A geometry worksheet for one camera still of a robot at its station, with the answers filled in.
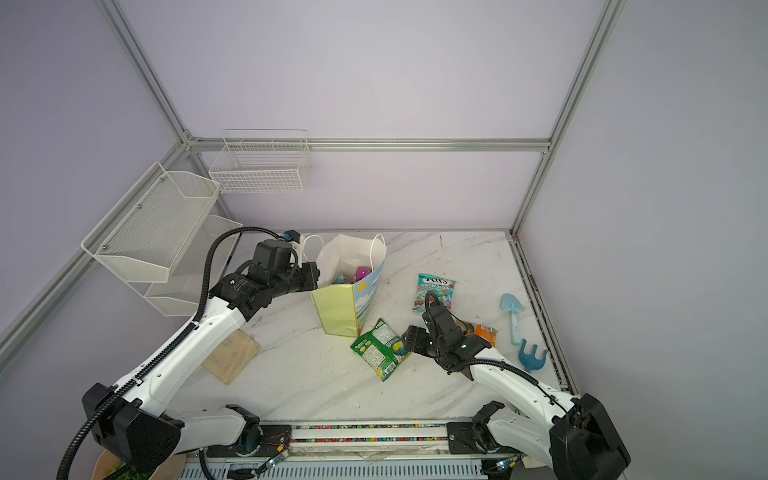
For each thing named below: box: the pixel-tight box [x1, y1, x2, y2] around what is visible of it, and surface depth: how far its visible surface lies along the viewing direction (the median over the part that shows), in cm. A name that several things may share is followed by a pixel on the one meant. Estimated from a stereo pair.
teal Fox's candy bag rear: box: [412, 273, 456, 312], surface depth 103 cm
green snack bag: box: [350, 318, 411, 382], surface depth 88 cm
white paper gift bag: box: [304, 233, 387, 338], surface depth 86 cm
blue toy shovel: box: [500, 293, 524, 346], surface depth 97 cm
